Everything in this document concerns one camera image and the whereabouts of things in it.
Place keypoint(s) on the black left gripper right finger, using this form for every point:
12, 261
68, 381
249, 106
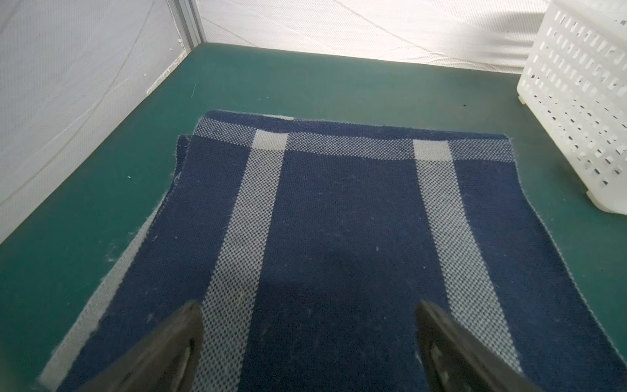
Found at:
455, 360

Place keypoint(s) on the navy striped scarf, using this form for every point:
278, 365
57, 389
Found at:
308, 246

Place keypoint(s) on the white plastic perforated basket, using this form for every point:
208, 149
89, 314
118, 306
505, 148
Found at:
574, 82

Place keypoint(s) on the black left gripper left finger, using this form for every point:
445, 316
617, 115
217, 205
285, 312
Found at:
164, 360

